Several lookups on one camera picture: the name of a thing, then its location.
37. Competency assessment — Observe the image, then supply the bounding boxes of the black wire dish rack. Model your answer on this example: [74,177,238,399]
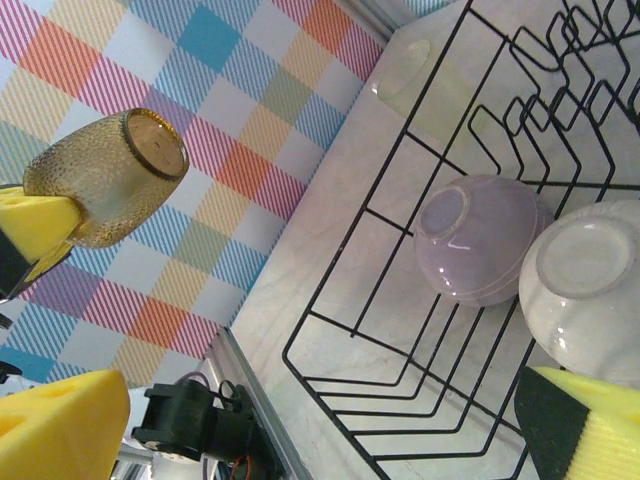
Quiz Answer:
[281,0,640,480]

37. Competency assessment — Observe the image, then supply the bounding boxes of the pink translucent cup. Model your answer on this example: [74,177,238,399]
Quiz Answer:
[413,173,556,307]

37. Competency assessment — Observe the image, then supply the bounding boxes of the cream bowl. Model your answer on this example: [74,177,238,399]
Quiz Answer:
[518,199,640,389]

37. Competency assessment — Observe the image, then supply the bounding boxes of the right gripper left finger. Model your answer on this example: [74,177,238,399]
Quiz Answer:
[0,368,132,480]

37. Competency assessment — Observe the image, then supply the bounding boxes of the pale green tumbler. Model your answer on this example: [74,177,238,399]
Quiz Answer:
[370,38,489,147]

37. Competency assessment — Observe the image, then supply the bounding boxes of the amber textured glass cup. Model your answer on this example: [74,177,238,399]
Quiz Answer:
[22,108,191,250]

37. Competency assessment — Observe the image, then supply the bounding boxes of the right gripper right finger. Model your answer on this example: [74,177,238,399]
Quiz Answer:
[513,365,640,480]

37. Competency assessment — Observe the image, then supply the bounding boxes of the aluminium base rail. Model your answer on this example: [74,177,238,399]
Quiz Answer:
[202,327,314,480]

